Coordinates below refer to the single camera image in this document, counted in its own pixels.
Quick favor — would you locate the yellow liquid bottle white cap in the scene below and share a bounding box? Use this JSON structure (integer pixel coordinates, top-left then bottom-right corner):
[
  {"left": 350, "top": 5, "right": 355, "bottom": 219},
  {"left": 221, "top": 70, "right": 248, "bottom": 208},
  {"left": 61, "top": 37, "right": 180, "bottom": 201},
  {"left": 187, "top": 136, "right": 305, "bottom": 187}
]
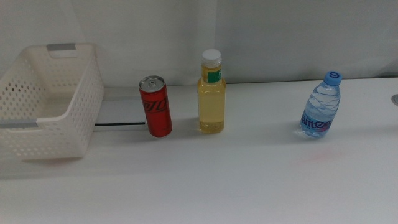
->
[{"left": 197, "top": 49, "right": 227, "bottom": 134}]

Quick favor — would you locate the red soda can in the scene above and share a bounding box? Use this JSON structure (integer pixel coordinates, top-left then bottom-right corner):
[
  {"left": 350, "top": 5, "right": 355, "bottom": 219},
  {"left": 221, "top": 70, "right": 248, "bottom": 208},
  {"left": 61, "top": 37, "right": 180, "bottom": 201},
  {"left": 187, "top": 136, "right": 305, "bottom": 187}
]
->
[{"left": 139, "top": 75, "right": 173, "bottom": 138}]

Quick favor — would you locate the clear water bottle blue cap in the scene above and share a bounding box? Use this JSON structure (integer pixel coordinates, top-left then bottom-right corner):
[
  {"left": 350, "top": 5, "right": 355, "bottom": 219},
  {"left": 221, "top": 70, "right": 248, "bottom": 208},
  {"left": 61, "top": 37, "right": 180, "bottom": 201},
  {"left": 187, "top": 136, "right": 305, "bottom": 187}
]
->
[{"left": 295, "top": 70, "right": 343, "bottom": 139}]

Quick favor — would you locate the white backdrop curtain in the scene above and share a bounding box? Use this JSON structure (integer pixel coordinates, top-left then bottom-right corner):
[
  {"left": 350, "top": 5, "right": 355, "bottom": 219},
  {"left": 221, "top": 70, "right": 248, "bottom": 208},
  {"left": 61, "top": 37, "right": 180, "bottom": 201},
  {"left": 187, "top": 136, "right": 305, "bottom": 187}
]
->
[{"left": 0, "top": 0, "right": 398, "bottom": 88}]

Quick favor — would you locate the white perforated plastic basket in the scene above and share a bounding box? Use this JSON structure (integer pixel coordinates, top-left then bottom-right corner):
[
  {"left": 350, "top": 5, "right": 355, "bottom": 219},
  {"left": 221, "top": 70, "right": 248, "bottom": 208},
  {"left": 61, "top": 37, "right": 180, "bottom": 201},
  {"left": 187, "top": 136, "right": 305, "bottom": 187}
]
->
[{"left": 0, "top": 42, "right": 105, "bottom": 161}]

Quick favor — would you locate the grey rectangular table cable hatch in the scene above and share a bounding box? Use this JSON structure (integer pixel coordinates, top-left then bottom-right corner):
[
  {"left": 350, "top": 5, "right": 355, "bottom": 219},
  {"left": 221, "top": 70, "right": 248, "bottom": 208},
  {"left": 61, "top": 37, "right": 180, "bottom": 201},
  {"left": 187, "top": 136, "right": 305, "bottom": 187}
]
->
[{"left": 94, "top": 95, "right": 147, "bottom": 131}]

